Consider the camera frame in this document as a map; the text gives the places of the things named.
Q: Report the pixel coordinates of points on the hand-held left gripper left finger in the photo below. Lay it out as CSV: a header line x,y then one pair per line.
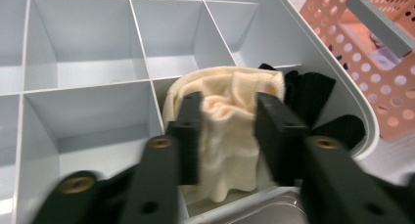
x,y
191,136

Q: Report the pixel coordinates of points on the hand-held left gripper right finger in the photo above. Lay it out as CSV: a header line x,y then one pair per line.
x,y
280,136

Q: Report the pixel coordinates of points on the cream sock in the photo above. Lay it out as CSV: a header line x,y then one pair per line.
x,y
208,83
228,152

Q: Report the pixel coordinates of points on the black sock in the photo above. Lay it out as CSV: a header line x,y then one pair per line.
x,y
310,90
342,129

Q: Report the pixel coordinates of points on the pink perforated plastic basket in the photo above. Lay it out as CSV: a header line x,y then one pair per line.
x,y
385,100

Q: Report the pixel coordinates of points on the white divided storage box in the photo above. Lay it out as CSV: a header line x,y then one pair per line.
x,y
81,38

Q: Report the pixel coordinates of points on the purple sock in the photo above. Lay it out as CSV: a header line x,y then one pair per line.
x,y
386,59

